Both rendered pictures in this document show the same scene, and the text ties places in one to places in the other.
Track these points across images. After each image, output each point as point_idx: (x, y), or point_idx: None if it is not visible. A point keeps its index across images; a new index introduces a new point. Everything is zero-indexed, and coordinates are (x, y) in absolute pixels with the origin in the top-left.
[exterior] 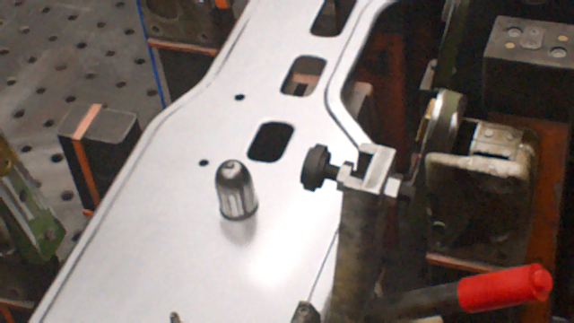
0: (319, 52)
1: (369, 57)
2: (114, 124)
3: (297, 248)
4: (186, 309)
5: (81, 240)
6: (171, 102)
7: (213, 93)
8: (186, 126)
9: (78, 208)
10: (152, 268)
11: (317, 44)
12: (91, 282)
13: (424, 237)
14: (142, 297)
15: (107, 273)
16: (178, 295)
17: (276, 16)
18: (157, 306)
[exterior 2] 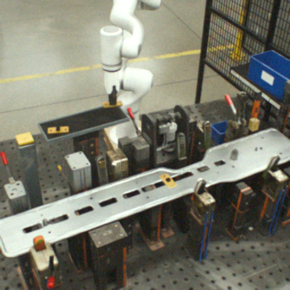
0: (196, 170)
1: None
2: (241, 185)
3: (231, 148)
4: (252, 150)
5: (261, 169)
6: (207, 234)
7: (221, 175)
8: (230, 173)
9: (233, 269)
10: (253, 158)
11: (195, 171)
12: (264, 162)
13: (172, 209)
14: (257, 156)
15: (260, 161)
16: (252, 153)
17: (195, 181)
18: (256, 153)
